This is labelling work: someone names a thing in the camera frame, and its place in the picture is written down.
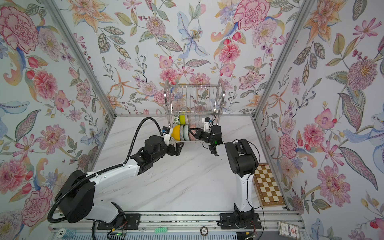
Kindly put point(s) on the silver wire dish rack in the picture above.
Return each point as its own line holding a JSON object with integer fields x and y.
{"x": 198, "y": 101}

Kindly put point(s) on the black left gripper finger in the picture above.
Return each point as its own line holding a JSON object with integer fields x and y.
{"x": 178, "y": 148}
{"x": 171, "y": 150}

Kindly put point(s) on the green connector block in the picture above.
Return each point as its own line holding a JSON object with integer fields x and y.
{"x": 161, "y": 230}

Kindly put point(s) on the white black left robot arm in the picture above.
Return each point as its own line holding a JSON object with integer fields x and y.
{"x": 76, "y": 199}

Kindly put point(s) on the wooden checkerboard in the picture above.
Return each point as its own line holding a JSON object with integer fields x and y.
{"x": 267, "y": 189}

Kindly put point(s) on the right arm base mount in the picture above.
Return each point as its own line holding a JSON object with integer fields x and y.
{"x": 232, "y": 221}

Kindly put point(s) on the black white patterned bowl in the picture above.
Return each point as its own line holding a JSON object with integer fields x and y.
{"x": 192, "y": 132}

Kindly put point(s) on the pale green celadon bowl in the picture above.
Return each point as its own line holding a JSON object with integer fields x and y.
{"x": 186, "y": 133}

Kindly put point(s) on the green leaf pattern bowl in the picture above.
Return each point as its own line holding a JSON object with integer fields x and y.
{"x": 176, "y": 120}

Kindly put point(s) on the yellow plastic bowl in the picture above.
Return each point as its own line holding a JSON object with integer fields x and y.
{"x": 176, "y": 133}

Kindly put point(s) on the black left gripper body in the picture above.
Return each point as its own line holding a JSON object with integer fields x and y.
{"x": 163, "y": 149}

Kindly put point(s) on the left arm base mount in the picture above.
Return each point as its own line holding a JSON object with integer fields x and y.
{"x": 132, "y": 221}

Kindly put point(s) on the lime green plastic bowl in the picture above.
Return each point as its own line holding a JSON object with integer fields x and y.
{"x": 183, "y": 119}

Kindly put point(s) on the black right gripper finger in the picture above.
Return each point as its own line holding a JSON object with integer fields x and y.
{"x": 200, "y": 132}
{"x": 202, "y": 138}

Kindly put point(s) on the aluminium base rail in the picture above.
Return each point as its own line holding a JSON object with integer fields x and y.
{"x": 193, "y": 221}

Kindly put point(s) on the dark blue floral bowl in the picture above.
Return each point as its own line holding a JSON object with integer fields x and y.
{"x": 181, "y": 128}

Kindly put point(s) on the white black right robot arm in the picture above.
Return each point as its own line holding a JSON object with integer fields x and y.
{"x": 243, "y": 163}

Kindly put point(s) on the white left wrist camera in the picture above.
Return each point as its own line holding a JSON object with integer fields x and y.
{"x": 166, "y": 131}

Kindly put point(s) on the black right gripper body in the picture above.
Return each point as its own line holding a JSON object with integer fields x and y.
{"x": 211, "y": 141}

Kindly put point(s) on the printed label card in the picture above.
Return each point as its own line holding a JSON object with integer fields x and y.
{"x": 289, "y": 230}

